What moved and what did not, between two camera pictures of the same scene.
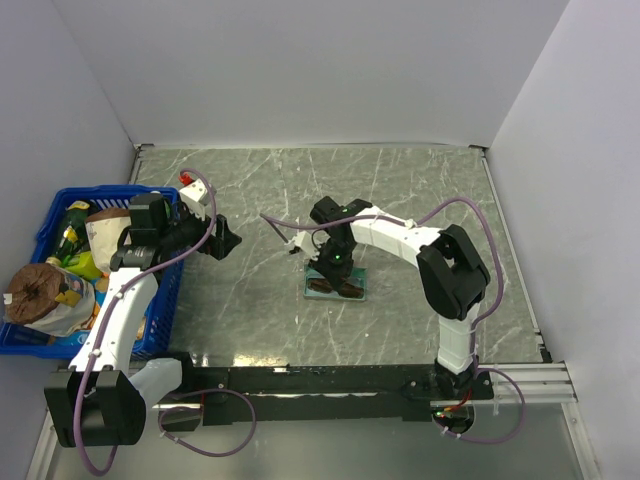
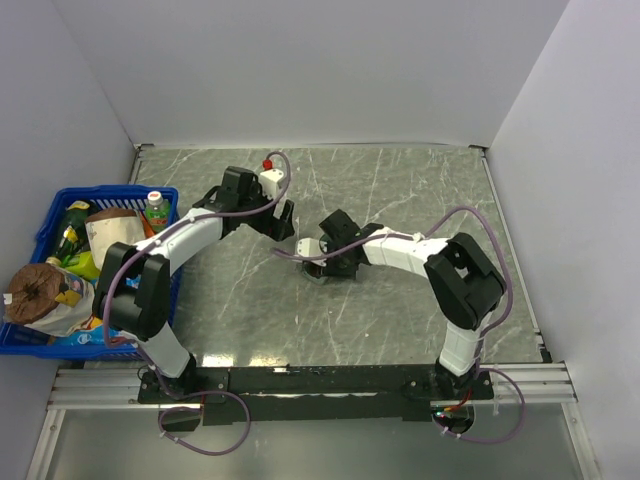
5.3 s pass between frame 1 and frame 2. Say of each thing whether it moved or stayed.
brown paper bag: stayed
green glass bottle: stayed
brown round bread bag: stayed
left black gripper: moved
